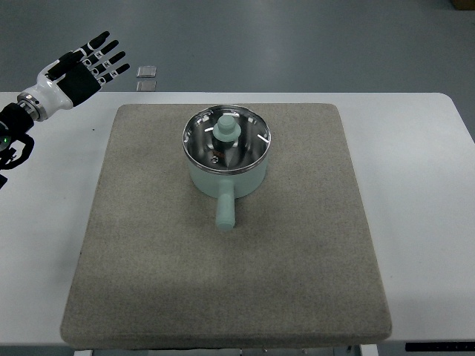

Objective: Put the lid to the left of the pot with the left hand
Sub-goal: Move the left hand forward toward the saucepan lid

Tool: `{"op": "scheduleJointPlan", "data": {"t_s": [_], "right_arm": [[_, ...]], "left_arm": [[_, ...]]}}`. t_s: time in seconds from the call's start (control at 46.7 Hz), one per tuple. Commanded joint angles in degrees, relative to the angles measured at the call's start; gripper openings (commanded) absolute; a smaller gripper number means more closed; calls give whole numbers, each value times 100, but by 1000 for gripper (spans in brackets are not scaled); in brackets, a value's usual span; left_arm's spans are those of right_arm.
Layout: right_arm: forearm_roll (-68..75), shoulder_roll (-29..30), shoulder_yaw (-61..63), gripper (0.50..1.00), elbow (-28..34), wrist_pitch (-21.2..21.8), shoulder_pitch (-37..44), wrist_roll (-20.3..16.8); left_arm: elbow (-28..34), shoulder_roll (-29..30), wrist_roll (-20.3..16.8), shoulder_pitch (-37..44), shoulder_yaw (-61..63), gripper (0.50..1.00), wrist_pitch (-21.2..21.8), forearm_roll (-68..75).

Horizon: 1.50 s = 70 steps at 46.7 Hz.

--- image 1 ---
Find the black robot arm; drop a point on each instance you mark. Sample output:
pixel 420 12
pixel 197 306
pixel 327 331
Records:
pixel 15 123

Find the black table control panel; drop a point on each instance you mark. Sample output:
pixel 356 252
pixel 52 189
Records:
pixel 440 347

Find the metal floor plate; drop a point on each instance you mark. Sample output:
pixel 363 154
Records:
pixel 146 72

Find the glass lid green knob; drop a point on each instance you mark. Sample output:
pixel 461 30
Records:
pixel 226 139

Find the cardboard box corner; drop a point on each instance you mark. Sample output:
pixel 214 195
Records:
pixel 463 4

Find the beige felt mat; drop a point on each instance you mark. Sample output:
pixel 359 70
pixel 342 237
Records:
pixel 298 270

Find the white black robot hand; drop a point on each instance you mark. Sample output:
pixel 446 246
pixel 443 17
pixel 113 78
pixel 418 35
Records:
pixel 73 78

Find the mint green saucepan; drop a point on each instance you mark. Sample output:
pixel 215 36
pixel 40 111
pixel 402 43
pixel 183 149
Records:
pixel 227 188

